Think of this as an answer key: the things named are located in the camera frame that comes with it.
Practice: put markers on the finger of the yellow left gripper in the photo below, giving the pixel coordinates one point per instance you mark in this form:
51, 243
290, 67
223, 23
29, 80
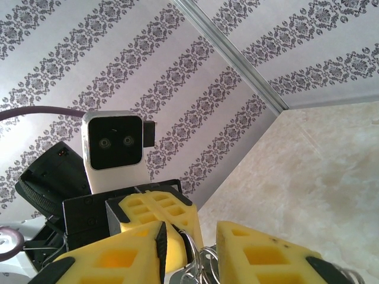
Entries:
139, 216
183, 213

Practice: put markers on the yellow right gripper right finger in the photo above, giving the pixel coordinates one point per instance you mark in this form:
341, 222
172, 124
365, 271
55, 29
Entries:
266, 260

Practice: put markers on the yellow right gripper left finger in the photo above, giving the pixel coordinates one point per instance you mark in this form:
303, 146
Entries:
118, 260

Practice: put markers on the metal keyring holder with rings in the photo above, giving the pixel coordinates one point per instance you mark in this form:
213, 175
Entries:
181, 278

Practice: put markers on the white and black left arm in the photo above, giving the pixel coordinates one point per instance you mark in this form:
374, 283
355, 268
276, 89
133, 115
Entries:
44, 177

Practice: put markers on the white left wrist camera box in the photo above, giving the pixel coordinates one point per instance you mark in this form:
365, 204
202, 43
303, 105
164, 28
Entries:
115, 142

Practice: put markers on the aluminium frame corner post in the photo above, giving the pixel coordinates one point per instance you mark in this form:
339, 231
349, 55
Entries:
237, 56

